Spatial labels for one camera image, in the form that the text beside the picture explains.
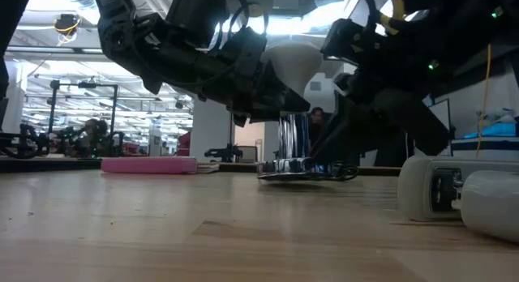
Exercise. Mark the white plastic bag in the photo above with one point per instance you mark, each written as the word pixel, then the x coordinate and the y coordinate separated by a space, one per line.
pixel 498 115

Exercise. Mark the black background frame stand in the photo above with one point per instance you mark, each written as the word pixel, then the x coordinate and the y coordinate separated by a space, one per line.
pixel 114 112

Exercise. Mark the black background robot arm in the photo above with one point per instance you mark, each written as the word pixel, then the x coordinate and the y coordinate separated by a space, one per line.
pixel 223 153
pixel 20 146
pixel 93 136

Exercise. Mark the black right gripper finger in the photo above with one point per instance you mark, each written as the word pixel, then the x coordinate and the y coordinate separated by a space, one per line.
pixel 344 128
pixel 421 124

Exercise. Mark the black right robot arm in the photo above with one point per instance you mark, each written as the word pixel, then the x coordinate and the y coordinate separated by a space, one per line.
pixel 466 22

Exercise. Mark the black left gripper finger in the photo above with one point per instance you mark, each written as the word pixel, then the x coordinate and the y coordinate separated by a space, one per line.
pixel 275 99

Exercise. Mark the pink sponge block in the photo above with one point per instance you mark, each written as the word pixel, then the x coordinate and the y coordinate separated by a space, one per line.
pixel 148 165

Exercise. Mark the blue and white box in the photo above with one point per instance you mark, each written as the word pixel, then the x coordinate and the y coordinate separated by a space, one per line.
pixel 494 146

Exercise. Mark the person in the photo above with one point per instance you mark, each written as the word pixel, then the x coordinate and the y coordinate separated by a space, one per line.
pixel 317 116

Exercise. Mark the black ceiling device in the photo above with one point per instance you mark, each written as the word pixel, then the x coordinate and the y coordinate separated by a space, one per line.
pixel 67 22

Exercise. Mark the black aluminium table frame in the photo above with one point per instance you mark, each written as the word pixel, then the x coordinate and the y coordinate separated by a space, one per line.
pixel 40 163

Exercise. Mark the grey stapler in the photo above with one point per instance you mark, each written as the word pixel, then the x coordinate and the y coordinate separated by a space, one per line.
pixel 421 189

